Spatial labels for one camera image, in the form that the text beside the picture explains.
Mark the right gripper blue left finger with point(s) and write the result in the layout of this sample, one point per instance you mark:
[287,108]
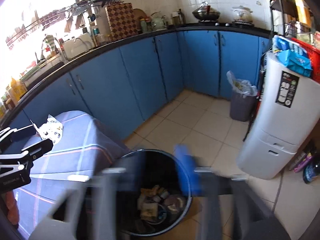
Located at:
[128,168]

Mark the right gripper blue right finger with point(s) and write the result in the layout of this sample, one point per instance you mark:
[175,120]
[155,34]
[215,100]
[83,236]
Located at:
[189,180]

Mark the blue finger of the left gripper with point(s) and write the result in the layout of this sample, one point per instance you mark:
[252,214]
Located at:
[22,133]
[37,150]

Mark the brown jar white lid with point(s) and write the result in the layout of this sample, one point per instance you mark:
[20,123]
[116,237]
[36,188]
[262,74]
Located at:
[163,194]

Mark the beige blue carton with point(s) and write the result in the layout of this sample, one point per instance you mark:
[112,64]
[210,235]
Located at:
[148,210]

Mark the pink wrapper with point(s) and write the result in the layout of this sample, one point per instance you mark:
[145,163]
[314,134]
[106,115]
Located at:
[175,204]

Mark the black round trash bin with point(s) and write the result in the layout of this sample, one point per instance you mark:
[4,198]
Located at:
[157,171]

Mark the person's left hand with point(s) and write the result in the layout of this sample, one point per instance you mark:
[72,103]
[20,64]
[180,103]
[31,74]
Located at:
[13,213]

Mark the blue plaid tablecloth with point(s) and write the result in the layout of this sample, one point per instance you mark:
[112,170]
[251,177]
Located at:
[87,146]

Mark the chrome faucet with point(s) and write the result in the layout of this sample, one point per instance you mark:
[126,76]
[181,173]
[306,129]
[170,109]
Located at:
[51,47]

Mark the grey bin with plastic bag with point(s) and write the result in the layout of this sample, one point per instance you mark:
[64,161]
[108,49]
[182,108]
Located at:
[243,97]

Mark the white tall appliance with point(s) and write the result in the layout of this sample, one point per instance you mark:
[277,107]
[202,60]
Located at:
[288,112]

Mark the hanging dish rack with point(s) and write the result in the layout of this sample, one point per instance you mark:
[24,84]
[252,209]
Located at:
[55,16]

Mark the checkered cutting board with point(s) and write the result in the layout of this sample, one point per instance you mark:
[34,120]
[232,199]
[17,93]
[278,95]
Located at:
[121,20]

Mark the green kettle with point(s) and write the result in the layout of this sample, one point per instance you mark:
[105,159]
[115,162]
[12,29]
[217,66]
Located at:
[157,21]

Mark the blue wipes pack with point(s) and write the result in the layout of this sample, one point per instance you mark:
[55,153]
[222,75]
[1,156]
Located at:
[292,55]

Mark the black wok with lid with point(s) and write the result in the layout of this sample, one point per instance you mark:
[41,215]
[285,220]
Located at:
[206,13]

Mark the white pot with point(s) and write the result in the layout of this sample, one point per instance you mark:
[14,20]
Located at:
[242,14]

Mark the red plastic basket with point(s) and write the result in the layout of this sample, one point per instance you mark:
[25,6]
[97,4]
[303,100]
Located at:
[314,56]

